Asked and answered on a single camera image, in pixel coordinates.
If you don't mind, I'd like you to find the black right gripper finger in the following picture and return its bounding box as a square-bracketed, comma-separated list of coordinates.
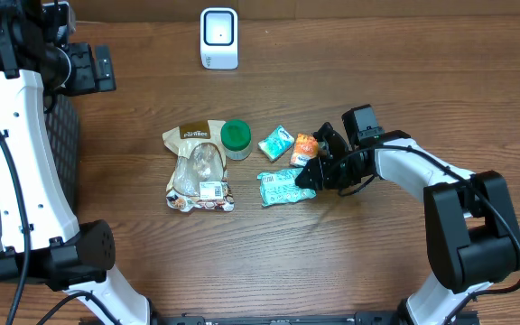
[312, 122, 349, 158]
[295, 157, 324, 190]

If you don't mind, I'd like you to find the orange tissue pack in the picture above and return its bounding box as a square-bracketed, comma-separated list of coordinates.
[290, 134, 319, 167]

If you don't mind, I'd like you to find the large teal wipes pack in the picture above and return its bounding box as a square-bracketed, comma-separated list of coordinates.
[257, 168, 316, 207]

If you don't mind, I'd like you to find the small teal tissue pack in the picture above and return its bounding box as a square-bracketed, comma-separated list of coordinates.
[258, 125, 294, 162]

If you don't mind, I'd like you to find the green lid jar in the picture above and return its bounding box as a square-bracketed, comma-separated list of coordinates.
[220, 119, 252, 161]

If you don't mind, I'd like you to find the brown snack bag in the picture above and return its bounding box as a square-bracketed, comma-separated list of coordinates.
[162, 120, 235, 213]

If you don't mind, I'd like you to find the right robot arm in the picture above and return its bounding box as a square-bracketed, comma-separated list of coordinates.
[295, 105, 520, 325]

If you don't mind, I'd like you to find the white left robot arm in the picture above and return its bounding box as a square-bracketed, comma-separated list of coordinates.
[0, 1, 157, 324]

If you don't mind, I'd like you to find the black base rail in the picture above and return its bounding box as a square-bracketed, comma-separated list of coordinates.
[162, 310, 481, 325]

